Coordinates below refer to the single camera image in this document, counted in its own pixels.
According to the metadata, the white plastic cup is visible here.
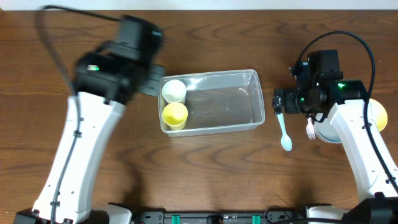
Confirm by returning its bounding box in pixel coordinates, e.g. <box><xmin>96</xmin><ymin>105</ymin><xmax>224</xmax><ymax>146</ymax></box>
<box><xmin>162</xmin><ymin>80</ymin><xmax>187</xmax><ymax>104</ymax></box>

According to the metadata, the yellow plastic cup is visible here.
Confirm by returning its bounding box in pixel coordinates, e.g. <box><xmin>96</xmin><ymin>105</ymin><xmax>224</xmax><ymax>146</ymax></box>
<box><xmin>162</xmin><ymin>103</ymin><xmax>188</xmax><ymax>131</ymax></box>

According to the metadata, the pink plastic fork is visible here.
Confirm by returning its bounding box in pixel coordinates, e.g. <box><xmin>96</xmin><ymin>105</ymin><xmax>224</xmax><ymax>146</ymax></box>
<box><xmin>306</xmin><ymin>117</ymin><xmax>316</xmax><ymax>140</ymax></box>

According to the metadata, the light blue plastic spoon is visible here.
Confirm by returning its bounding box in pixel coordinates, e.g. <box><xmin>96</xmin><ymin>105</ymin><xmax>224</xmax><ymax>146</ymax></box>
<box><xmin>277</xmin><ymin>113</ymin><xmax>293</xmax><ymax>151</ymax></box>

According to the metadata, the grey plastic bowl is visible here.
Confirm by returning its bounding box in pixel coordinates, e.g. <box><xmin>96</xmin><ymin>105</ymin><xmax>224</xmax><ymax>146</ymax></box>
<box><xmin>313</xmin><ymin>118</ymin><xmax>341</xmax><ymax>144</ymax></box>

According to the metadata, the yellow plastic bowl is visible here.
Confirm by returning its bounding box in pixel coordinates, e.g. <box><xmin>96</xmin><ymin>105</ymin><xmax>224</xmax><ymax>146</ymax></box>
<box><xmin>369</xmin><ymin>98</ymin><xmax>388</xmax><ymax>131</ymax></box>

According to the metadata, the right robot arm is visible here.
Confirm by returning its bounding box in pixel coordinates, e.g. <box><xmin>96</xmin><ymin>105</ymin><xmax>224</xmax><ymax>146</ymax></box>
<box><xmin>273</xmin><ymin>50</ymin><xmax>397</xmax><ymax>223</ymax></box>

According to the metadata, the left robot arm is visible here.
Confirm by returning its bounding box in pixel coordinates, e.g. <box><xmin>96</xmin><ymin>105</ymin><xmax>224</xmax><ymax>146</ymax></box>
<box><xmin>14</xmin><ymin>16</ymin><xmax>164</xmax><ymax>223</ymax></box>

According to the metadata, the clear plastic storage box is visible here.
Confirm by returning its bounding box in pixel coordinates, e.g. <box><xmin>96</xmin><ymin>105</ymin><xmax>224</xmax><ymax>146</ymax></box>
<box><xmin>159</xmin><ymin>69</ymin><xmax>266</xmax><ymax>137</ymax></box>

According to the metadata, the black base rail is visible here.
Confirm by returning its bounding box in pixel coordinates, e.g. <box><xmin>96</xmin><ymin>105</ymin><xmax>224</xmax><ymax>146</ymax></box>
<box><xmin>131</xmin><ymin>208</ymin><xmax>305</xmax><ymax>224</ymax></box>

